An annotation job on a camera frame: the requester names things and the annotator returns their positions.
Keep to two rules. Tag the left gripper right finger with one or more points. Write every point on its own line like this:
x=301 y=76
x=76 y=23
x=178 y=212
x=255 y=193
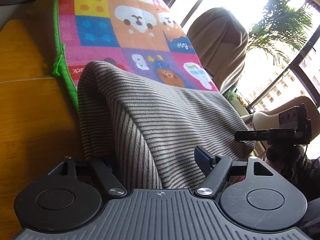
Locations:
x=217 y=170

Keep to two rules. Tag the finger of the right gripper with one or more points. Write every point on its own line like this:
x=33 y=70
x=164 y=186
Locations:
x=258 y=135

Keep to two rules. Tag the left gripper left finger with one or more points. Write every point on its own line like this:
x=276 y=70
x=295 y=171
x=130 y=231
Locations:
x=111 y=186

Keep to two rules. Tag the black white striped garment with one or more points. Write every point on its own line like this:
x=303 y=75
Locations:
x=150 y=129

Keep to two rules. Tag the green palm plant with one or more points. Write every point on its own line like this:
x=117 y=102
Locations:
x=280 y=24

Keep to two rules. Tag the colourful cartoon puppy mat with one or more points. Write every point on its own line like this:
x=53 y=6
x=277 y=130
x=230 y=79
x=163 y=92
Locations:
x=138 y=36

